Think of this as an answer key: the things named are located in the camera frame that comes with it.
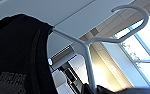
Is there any bright window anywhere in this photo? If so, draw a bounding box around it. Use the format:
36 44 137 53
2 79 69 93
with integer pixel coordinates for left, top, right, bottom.
113 19 150 92

